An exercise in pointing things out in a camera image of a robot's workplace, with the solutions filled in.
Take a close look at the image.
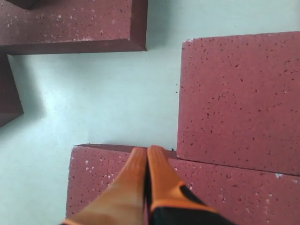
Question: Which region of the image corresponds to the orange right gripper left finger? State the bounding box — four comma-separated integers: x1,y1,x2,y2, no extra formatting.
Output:
62,147,147,225

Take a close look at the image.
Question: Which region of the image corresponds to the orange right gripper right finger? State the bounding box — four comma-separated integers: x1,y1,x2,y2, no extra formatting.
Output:
147,145,225,225

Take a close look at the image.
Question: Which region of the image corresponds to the red brick front large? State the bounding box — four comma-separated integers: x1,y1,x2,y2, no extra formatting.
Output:
177,31,300,175

